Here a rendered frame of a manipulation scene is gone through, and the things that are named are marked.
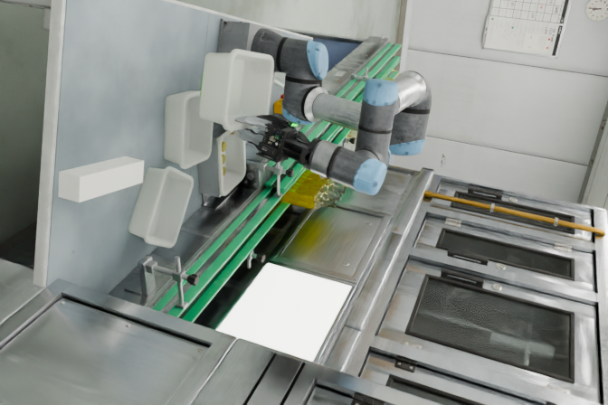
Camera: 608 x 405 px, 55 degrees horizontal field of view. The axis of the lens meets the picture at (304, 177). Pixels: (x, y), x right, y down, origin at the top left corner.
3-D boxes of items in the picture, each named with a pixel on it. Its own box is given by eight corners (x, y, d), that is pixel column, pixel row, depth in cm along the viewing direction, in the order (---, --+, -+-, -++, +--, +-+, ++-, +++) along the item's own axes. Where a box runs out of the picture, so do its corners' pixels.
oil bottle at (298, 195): (268, 199, 224) (320, 211, 217) (268, 186, 221) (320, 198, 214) (274, 192, 228) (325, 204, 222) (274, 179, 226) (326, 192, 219)
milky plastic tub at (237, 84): (196, 43, 123) (232, 48, 121) (243, 51, 144) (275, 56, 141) (188, 125, 127) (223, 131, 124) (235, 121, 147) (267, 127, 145)
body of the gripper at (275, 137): (262, 121, 125) (312, 140, 121) (278, 118, 133) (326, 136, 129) (252, 154, 127) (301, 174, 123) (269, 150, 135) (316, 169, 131)
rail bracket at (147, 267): (125, 295, 163) (194, 317, 156) (117, 246, 155) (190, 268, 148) (135, 284, 167) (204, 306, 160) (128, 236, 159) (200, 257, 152)
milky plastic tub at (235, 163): (200, 193, 199) (223, 199, 196) (195, 134, 188) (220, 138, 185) (224, 171, 213) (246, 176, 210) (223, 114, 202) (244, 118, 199)
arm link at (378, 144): (397, 128, 134) (385, 137, 125) (390, 174, 138) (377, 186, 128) (365, 121, 137) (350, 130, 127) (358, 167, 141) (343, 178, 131)
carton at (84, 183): (59, 171, 134) (80, 176, 132) (125, 155, 156) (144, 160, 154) (58, 196, 136) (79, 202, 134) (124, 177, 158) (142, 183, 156)
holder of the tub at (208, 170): (200, 206, 201) (220, 211, 199) (194, 134, 188) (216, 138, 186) (224, 183, 215) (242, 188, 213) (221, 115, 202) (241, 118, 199)
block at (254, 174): (242, 185, 214) (259, 190, 212) (241, 163, 210) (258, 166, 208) (246, 181, 217) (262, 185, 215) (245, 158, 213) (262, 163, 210)
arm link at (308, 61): (296, 36, 196) (334, 42, 192) (291, 76, 200) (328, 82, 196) (281, 37, 185) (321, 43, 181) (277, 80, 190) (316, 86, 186)
